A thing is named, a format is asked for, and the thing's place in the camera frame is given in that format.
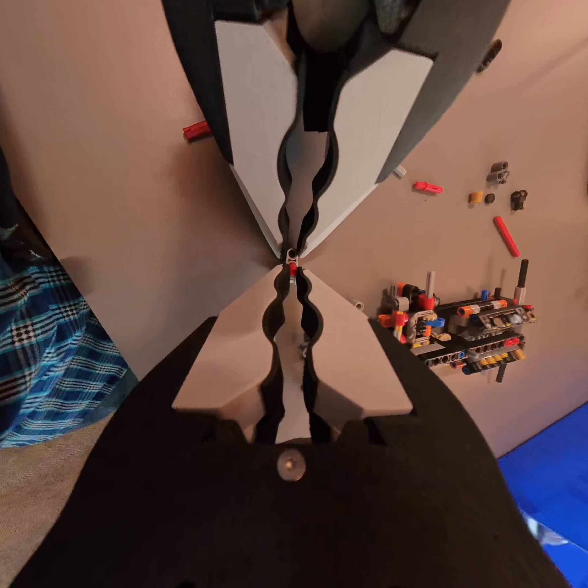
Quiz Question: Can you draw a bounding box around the blue plaid clothing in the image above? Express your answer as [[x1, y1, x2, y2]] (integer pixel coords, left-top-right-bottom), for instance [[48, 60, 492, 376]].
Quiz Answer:
[[0, 216, 139, 450]]

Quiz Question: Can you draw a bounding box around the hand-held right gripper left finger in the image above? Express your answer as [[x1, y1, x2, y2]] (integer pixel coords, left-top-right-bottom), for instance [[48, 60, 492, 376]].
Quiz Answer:
[[171, 265, 289, 445]]

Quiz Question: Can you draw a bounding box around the person's left hand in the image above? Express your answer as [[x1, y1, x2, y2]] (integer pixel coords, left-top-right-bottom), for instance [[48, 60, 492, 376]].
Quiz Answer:
[[293, 0, 373, 52]]

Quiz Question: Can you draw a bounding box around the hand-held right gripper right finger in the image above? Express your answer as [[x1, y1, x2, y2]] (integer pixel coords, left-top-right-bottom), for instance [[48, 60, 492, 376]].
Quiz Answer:
[[295, 266, 415, 446]]

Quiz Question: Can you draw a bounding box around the multicolour lego car chassis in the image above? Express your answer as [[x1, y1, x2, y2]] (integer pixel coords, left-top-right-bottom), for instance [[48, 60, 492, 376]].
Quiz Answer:
[[378, 259, 537, 384]]

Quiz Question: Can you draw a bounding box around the short black lego beam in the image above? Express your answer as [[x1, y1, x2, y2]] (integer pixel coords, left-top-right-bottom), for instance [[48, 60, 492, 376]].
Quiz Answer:
[[477, 39, 503, 74]]

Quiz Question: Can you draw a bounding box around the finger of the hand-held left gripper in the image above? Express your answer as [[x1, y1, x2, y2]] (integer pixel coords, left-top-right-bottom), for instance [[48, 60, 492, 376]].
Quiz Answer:
[[296, 45, 437, 258], [214, 21, 305, 259]]

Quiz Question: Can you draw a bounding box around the blue plastic bin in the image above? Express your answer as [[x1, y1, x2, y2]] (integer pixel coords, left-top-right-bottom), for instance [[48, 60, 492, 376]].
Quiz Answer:
[[497, 403, 588, 588]]

